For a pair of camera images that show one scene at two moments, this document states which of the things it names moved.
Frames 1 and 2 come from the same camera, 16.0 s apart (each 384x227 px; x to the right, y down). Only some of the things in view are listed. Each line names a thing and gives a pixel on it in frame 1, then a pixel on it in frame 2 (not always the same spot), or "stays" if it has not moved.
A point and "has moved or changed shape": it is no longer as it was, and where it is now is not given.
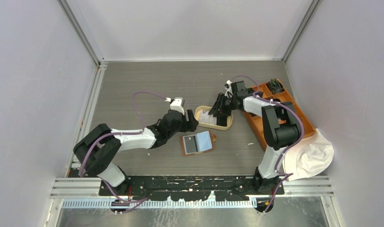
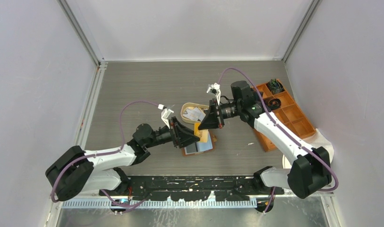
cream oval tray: [229, 119] has moved or changed shape
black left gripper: [189, 125] to [182, 135]
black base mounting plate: [241, 187] stays
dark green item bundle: [275, 86] stays
